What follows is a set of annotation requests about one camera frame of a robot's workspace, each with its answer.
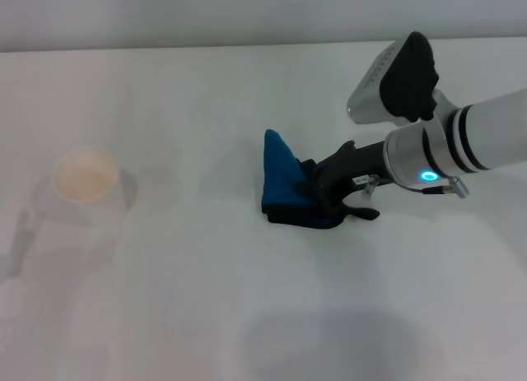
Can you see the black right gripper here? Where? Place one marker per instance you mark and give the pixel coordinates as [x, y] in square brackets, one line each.
[362, 161]

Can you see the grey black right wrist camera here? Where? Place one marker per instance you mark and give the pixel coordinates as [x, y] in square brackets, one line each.
[395, 85]

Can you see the white paper cup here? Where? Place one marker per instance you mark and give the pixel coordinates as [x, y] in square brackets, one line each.
[88, 179]

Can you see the blue rag with dark edge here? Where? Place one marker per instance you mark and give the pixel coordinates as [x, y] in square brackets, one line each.
[282, 183]

